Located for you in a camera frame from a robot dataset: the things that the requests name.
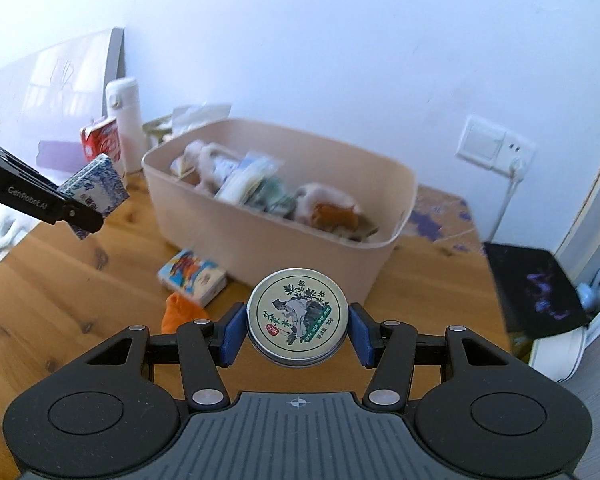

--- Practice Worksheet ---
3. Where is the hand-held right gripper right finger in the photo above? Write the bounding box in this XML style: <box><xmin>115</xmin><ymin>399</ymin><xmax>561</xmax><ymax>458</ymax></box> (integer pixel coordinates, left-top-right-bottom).
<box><xmin>349</xmin><ymin>302</ymin><xmax>521</xmax><ymax>411</ymax></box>

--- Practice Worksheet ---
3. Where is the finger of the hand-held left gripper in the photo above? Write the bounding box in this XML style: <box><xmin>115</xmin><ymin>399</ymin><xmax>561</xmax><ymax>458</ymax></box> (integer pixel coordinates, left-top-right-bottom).
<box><xmin>54</xmin><ymin>189</ymin><xmax>105</xmax><ymax>234</ymax></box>

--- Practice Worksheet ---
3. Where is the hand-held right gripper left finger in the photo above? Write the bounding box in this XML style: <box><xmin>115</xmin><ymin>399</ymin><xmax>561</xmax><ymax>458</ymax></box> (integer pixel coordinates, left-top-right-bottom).
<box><xmin>77</xmin><ymin>302</ymin><xmax>246</xmax><ymax>411</ymax></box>

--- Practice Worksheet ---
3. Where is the blue white patterned box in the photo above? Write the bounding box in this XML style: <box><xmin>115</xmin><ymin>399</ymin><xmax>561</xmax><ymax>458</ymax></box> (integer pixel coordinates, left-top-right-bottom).
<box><xmin>57</xmin><ymin>154</ymin><xmax>130</xmax><ymax>241</ymax></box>

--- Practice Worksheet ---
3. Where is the round metal tin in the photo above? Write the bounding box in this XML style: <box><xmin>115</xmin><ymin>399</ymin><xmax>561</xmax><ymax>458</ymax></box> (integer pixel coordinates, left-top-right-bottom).
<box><xmin>246</xmin><ymin>267</ymin><xmax>350</xmax><ymax>366</ymax></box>

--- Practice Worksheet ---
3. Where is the beige plastic storage bin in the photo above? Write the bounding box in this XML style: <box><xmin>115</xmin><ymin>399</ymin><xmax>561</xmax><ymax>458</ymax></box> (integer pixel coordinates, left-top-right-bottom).
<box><xmin>141</xmin><ymin>117</ymin><xmax>420</xmax><ymax>304</ymax></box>

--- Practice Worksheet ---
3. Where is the wooden desktop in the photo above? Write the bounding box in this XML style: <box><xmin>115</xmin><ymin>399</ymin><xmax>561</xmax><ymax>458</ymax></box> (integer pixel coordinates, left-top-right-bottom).
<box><xmin>0</xmin><ymin>172</ymin><xmax>512</xmax><ymax>403</ymax></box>

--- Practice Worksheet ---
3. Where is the colourful cartoon packet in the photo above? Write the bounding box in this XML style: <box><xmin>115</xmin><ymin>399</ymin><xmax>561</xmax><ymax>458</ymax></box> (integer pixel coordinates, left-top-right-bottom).
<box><xmin>157</xmin><ymin>249</ymin><xmax>227</xmax><ymax>309</ymax></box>

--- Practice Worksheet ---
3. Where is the red carton box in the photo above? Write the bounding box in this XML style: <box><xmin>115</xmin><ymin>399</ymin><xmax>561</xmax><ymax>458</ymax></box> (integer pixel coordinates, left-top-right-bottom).
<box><xmin>80</xmin><ymin>116</ymin><xmax>126</xmax><ymax>174</ymax></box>

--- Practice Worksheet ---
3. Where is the purple white bed headboard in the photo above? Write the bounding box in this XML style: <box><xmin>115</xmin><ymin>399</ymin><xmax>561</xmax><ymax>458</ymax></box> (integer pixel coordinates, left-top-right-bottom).
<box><xmin>0</xmin><ymin>27</ymin><xmax>126</xmax><ymax>181</ymax></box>

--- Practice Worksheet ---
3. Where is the white thermos bottle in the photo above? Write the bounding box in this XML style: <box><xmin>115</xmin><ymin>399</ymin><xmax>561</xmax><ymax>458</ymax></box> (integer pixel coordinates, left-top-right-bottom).
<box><xmin>105</xmin><ymin>77</ymin><xmax>149</xmax><ymax>174</ymax></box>

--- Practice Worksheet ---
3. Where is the gold tissue box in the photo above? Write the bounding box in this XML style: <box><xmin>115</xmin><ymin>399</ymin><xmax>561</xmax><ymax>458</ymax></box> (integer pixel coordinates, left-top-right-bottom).
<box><xmin>142</xmin><ymin>117</ymin><xmax>174</xmax><ymax>152</ymax></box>

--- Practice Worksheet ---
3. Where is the green patterned packet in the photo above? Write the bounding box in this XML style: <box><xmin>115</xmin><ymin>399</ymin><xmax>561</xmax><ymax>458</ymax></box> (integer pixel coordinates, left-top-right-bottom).
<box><xmin>244</xmin><ymin>177</ymin><xmax>299</xmax><ymax>221</ymax></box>

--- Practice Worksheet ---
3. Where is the purple flowered table mat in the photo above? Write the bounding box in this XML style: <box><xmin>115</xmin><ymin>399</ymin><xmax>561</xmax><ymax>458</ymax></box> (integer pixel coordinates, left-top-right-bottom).
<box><xmin>409</xmin><ymin>185</ymin><xmax>482</xmax><ymax>257</ymax></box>

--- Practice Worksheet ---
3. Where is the cream tissue pack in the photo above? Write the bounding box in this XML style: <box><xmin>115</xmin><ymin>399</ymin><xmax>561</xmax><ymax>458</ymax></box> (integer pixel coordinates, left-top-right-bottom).
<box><xmin>172</xmin><ymin>104</ymin><xmax>232</xmax><ymax>137</ymax></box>

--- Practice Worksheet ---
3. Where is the clear wrapped white packet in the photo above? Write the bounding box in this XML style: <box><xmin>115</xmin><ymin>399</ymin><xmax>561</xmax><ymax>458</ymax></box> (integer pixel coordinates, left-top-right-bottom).
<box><xmin>215</xmin><ymin>152</ymin><xmax>284</xmax><ymax>206</ymax></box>

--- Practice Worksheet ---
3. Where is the black board purple print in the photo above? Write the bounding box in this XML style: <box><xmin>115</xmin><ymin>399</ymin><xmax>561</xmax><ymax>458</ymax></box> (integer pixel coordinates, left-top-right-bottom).
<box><xmin>482</xmin><ymin>241</ymin><xmax>591</xmax><ymax>347</ymax></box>

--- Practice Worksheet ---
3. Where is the white bucket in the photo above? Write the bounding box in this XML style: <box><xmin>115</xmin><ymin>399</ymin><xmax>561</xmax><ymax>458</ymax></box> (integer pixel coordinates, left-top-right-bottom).
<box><xmin>527</xmin><ymin>327</ymin><xmax>589</xmax><ymax>384</ymax></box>

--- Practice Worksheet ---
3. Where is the light blue plastic item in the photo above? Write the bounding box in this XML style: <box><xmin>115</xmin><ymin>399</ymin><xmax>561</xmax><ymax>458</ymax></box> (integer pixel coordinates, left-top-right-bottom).
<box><xmin>577</xmin><ymin>265</ymin><xmax>600</xmax><ymax>312</ymax></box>

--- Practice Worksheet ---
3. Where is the white plug with cable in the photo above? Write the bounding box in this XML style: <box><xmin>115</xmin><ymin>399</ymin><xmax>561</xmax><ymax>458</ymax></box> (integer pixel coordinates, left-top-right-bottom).
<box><xmin>486</xmin><ymin>156</ymin><xmax>529</xmax><ymax>244</ymax></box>

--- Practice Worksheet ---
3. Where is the white wall socket panel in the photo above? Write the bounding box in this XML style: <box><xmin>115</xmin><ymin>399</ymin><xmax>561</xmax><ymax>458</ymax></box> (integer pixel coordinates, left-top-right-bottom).
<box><xmin>454</xmin><ymin>115</ymin><xmax>537</xmax><ymax>174</ymax></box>

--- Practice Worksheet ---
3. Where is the white door frame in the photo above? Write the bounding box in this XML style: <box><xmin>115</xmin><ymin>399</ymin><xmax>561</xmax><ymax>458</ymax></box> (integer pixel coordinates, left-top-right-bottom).
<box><xmin>554</xmin><ymin>120</ymin><xmax>600</xmax><ymax>286</ymax></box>

